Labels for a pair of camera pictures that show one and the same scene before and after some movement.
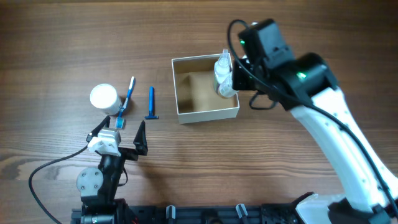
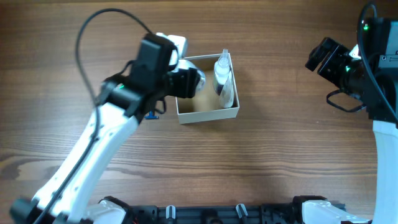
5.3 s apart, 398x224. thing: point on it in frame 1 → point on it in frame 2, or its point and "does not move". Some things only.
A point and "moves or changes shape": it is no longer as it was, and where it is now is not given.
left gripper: (125, 152) → (185, 83)
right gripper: (240, 76) → (327, 58)
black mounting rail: (268, 213) does not move
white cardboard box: (197, 100) does not move
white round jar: (104, 97) moves or changes shape
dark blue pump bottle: (222, 70) does not move
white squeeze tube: (226, 89) moves or changes shape
